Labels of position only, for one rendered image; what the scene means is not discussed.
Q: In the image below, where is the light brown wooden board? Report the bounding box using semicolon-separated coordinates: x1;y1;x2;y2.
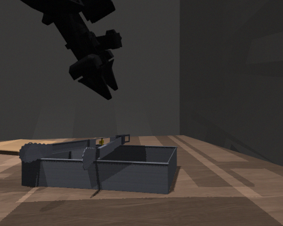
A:
0;139;63;155

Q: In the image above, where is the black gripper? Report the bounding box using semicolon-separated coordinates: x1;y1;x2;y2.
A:
65;27;118;100

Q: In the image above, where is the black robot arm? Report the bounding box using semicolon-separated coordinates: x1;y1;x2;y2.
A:
20;0;122;55

